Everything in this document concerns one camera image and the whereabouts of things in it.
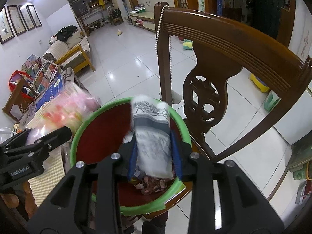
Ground red green trash bin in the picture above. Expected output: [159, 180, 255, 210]
[69, 97, 192, 216]

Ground tv cabinet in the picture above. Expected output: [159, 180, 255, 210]
[130, 4, 155, 32]

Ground dark wooden chair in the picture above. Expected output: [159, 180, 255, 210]
[2, 78, 34, 123]

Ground framed wall pictures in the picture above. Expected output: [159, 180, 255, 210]
[0, 3, 42, 44]

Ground wooden sofa with cushions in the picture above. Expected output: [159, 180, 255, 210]
[43, 25, 95, 73]

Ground brown pink paper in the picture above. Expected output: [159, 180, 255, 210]
[134, 175, 171, 195]

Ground tissue pack wrapper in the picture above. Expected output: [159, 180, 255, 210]
[131, 95, 174, 179]

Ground carved wooden chair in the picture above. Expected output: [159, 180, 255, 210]
[154, 2, 311, 162]

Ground green stuffed toy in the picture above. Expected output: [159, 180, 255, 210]
[183, 39, 193, 50]

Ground red bag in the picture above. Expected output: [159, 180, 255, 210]
[8, 70, 35, 100]

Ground pink strawberry snack bag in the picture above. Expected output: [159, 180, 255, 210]
[25, 83, 100, 145]

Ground blue book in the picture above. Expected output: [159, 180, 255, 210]
[19, 75, 64, 127]

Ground book rack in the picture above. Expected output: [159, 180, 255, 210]
[21, 54, 63, 92]

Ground person's hand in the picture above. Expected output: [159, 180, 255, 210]
[1, 181, 38, 218]

